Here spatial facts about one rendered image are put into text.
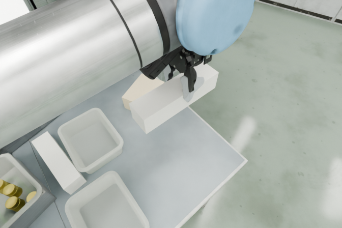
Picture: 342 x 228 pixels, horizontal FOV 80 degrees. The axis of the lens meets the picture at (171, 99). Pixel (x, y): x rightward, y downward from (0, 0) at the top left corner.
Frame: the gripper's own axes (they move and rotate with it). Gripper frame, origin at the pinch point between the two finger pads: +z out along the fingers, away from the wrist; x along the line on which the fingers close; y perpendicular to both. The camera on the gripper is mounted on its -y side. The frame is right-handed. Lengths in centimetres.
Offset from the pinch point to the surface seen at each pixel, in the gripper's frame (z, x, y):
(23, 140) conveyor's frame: 32, 39, -44
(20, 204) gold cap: 30, 15, -50
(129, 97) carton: 26.8, 27.4, -1.9
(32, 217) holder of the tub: 32, 9, -48
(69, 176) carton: 28.3, 12.4, -34.1
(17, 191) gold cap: 30, 19, -49
